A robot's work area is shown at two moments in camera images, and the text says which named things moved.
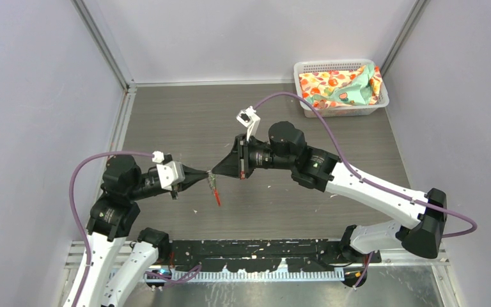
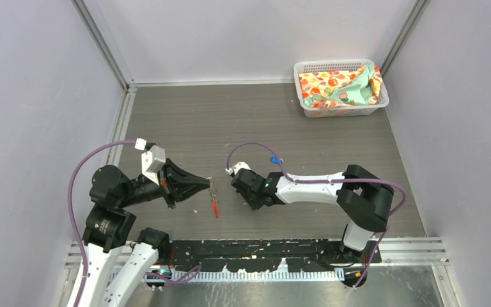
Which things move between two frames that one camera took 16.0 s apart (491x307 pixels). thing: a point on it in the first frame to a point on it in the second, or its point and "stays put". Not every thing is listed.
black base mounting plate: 313,255 stays put
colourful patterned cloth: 361,86 stays put
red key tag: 217,197 to 215,208
